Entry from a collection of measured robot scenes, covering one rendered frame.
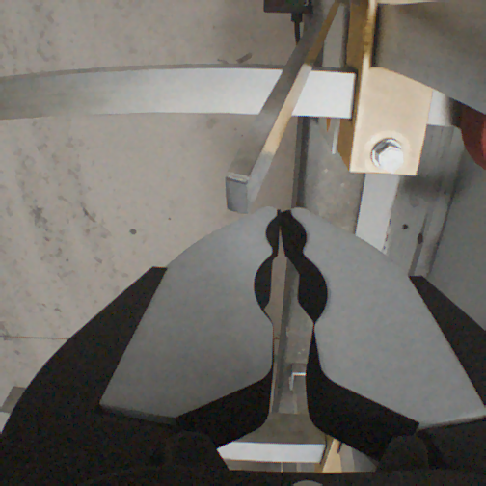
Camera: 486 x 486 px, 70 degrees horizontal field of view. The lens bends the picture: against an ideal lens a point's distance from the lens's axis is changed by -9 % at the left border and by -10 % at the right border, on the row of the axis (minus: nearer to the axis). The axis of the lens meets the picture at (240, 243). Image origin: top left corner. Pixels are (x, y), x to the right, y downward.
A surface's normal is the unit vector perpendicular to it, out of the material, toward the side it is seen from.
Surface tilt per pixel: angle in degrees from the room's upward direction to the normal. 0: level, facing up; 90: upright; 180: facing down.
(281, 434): 90
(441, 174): 0
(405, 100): 0
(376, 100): 0
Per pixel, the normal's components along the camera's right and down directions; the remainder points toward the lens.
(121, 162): -0.06, 0.53
